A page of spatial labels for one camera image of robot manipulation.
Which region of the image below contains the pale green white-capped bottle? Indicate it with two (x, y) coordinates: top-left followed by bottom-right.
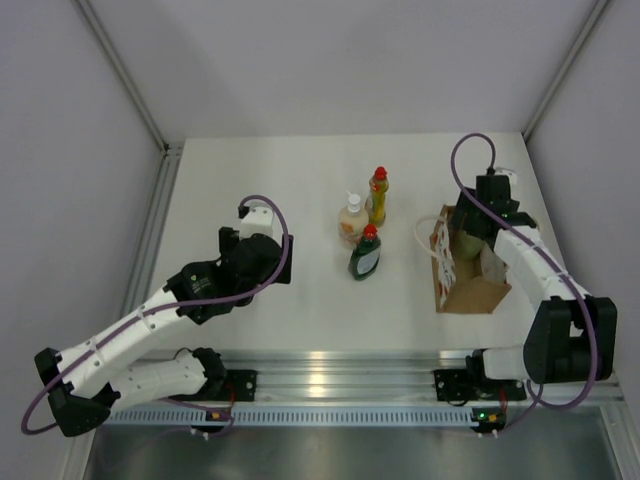
(455, 230), (485, 261)

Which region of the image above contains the cream pump lotion bottle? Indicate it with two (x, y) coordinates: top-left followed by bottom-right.
(338, 192), (369, 249)

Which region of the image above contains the green bottle red label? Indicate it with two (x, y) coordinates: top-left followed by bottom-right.
(349, 224), (381, 281)

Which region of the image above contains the yellow bottle red cap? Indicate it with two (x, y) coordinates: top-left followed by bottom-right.
(365, 166), (389, 227)

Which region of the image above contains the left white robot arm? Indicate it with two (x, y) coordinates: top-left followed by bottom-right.
(34, 227), (294, 437)

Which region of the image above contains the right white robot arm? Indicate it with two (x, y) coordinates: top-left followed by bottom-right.
(451, 169), (617, 397)

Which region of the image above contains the watermelon print canvas bag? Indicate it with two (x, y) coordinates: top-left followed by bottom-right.
(413, 205), (511, 314)

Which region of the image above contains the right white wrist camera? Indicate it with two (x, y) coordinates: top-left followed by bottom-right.
(487, 167), (518, 187)

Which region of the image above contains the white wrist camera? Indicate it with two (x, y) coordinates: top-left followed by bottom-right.
(238, 204), (275, 240)
(487, 167), (518, 187)

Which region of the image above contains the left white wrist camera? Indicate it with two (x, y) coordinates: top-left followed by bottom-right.
(238, 204), (275, 240)

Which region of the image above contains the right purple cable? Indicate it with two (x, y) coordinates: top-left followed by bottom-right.
(451, 132), (600, 441)

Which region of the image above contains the purple cable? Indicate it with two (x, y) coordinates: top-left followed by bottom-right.
(451, 132), (600, 441)
(19, 195), (290, 441)

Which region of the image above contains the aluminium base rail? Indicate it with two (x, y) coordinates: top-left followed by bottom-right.
(119, 349), (624, 404)

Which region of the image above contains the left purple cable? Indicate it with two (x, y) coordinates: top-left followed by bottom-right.
(19, 195), (290, 441)

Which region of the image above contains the white slotted cable duct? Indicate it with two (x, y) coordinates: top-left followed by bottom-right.
(106, 406), (489, 427)

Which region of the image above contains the right aluminium corner post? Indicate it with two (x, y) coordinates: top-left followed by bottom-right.
(521, 0), (614, 143)

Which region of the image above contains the aluminium corner post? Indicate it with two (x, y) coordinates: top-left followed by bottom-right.
(521, 0), (614, 143)
(71, 0), (168, 153)

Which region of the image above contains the left aluminium corner post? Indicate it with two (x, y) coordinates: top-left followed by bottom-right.
(71, 0), (168, 153)

